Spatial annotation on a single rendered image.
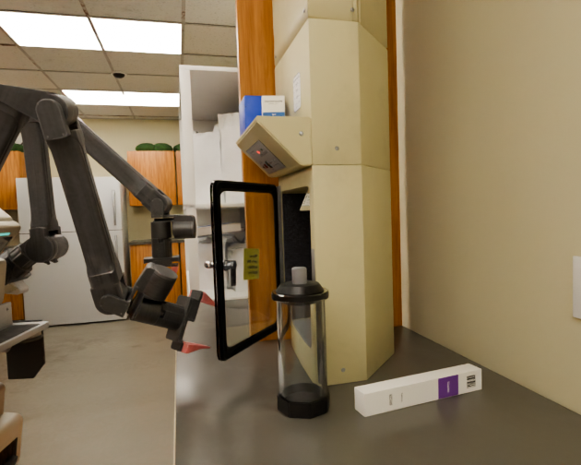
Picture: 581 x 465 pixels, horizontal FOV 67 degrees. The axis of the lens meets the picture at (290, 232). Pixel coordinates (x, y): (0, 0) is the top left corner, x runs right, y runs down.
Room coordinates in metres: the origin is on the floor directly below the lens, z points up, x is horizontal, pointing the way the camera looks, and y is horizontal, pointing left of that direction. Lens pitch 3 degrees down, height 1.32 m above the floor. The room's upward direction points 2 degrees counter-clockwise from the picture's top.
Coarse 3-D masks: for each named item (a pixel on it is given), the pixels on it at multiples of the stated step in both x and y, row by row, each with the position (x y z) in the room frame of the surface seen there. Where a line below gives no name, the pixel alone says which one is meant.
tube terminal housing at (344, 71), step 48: (288, 48) 1.07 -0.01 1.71; (336, 48) 0.92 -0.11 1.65; (384, 48) 1.08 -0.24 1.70; (288, 96) 1.08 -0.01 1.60; (336, 96) 0.92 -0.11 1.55; (384, 96) 1.08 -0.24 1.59; (336, 144) 0.92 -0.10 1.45; (384, 144) 1.07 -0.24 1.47; (288, 192) 1.19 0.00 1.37; (336, 192) 0.92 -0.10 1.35; (384, 192) 1.06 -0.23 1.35; (336, 240) 0.92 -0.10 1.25; (384, 240) 1.05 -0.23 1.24; (336, 288) 0.92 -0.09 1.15; (384, 288) 1.05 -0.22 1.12; (336, 336) 0.92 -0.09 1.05; (384, 336) 1.04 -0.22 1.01; (336, 384) 0.92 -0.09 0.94
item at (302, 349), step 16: (288, 304) 0.78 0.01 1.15; (304, 304) 0.77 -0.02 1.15; (320, 304) 0.79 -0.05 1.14; (288, 320) 0.78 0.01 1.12; (304, 320) 0.77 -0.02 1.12; (320, 320) 0.79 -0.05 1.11; (288, 336) 0.78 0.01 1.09; (304, 336) 0.77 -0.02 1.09; (320, 336) 0.79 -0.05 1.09; (288, 352) 0.78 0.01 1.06; (304, 352) 0.77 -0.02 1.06; (320, 352) 0.79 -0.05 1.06; (288, 368) 0.78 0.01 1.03; (304, 368) 0.77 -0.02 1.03; (320, 368) 0.79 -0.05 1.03; (288, 384) 0.78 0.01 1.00; (304, 384) 0.77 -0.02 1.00; (320, 384) 0.79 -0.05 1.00; (304, 400) 0.77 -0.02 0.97
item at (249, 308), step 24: (240, 192) 1.03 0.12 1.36; (240, 216) 1.03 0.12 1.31; (264, 216) 1.13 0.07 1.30; (240, 240) 1.02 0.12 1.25; (264, 240) 1.13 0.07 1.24; (240, 264) 1.02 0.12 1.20; (264, 264) 1.12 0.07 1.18; (216, 288) 0.93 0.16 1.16; (240, 288) 1.02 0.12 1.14; (264, 288) 1.12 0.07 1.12; (216, 312) 0.93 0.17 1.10; (240, 312) 1.01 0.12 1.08; (264, 312) 1.12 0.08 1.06; (216, 336) 0.93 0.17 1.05; (240, 336) 1.01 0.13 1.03
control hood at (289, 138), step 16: (256, 128) 0.92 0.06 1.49; (272, 128) 0.89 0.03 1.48; (288, 128) 0.90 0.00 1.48; (304, 128) 0.91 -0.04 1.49; (240, 144) 1.15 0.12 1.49; (272, 144) 0.93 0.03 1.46; (288, 144) 0.90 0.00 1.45; (304, 144) 0.91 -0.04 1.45; (288, 160) 0.94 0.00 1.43; (304, 160) 0.91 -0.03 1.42; (272, 176) 1.19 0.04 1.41
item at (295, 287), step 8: (296, 272) 0.81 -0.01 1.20; (304, 272) 0.81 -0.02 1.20; (296, 280) 0.81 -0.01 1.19; (304, 280) 0.81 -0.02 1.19; (312, 280) 0.84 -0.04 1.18; (280, 288) 0.80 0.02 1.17; (288, 288) 0.79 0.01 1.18; (296, 288) 0.78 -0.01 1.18; (304, 288) 0.78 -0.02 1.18; (312, 288) 0.79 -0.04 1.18; (320, 288) 0.80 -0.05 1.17
